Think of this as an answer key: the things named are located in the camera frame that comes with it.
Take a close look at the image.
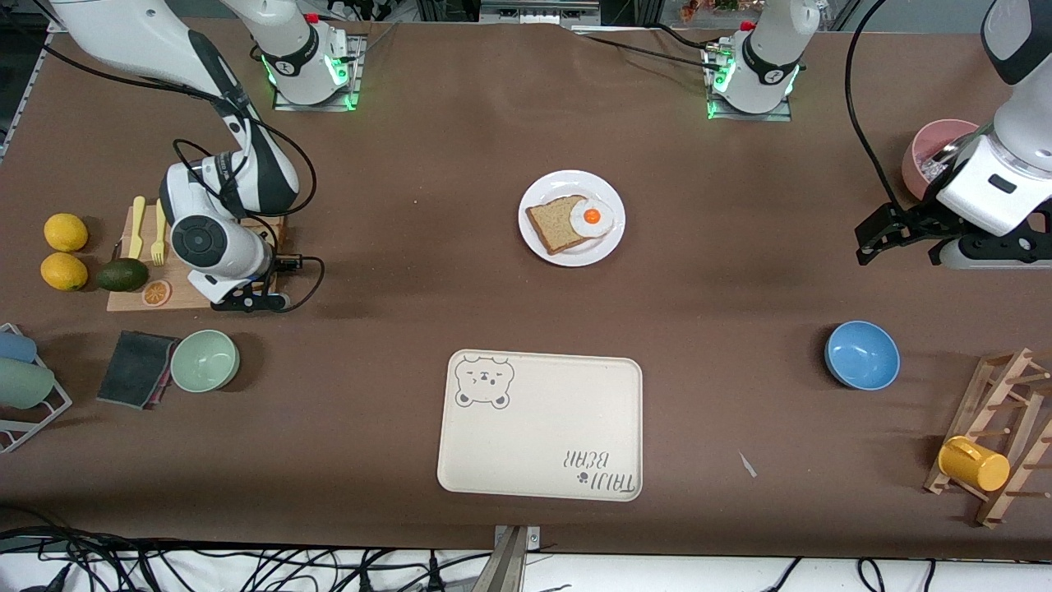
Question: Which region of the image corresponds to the white round plate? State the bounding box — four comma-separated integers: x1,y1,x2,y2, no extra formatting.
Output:
518,170,626,268

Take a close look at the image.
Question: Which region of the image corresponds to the pink bowl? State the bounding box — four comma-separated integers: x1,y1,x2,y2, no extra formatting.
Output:
902,119,983,201

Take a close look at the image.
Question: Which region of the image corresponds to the pale green bowl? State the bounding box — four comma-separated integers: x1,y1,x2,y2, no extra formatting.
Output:
170,330,241,393

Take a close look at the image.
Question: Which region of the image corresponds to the yellow plastic fork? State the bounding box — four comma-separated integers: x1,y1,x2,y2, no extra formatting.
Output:
150,198,170,266

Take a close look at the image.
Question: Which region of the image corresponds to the wooden cutting board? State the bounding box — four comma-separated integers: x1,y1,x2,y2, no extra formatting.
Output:
107,200,288,312

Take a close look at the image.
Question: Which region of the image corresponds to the dark green avocado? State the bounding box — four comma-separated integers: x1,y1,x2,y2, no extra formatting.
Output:
96,258,150,293

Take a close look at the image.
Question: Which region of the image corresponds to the yellow plastic knife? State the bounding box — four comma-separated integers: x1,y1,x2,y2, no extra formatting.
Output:
127,196,147,260

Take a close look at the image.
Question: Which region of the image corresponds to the dark grey cloth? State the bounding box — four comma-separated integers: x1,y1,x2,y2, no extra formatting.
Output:
96,331,180,409

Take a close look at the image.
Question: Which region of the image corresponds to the blue bowl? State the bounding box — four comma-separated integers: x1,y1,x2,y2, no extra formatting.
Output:
824,321,901,391

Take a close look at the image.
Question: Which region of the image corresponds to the yellow lemon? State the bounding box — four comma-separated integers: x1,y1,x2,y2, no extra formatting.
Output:
40,252,89,292
44,213,89,252

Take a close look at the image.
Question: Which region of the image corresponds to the wooden drying rack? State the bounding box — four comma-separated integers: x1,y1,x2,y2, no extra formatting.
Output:
923,347,1052,529

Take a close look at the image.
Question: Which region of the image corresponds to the pale green cup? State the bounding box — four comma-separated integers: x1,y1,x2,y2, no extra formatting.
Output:
0,358,56,409

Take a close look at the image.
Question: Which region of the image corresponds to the yellow mug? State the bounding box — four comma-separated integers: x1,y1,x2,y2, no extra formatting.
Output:
938,436,1011,493

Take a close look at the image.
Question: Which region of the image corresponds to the fried egg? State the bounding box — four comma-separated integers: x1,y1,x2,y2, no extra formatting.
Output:
569,196,616,239

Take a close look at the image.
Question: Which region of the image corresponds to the brown bread slice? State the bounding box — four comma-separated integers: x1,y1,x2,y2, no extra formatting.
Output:
525,195,613,256

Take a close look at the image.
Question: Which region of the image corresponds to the cream tray with bear print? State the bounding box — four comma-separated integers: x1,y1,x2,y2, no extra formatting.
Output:
436,349,644,502

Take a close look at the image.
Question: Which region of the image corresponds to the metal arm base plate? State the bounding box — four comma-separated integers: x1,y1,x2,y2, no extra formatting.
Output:
705,41,794,123
273,33,364,112

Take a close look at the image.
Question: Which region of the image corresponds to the white wire rack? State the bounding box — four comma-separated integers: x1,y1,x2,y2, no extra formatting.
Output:
0,323,73,455

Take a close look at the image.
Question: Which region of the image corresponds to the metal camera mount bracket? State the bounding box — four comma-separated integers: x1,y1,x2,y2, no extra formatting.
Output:
485,525,542,592

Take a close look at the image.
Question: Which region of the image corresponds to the aluminium frame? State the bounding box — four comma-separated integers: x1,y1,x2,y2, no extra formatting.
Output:
415,0,667,30

